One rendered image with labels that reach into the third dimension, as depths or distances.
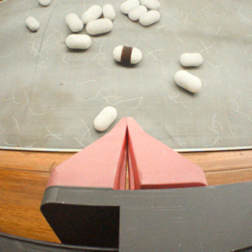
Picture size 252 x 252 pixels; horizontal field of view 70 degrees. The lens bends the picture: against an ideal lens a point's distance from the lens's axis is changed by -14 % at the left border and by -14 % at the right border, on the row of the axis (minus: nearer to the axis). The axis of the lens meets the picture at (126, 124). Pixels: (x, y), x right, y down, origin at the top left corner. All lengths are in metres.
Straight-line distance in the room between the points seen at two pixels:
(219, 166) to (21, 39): 0.34
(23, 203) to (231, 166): 0.24
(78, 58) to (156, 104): 0.12
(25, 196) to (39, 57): 0.19
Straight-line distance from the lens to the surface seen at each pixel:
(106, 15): 0.32
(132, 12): 0.32
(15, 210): 0.25
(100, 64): 0.28
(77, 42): 0.29
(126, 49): 0.27
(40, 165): 0.24
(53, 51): 0.31
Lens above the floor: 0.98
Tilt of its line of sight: 75 degrees down
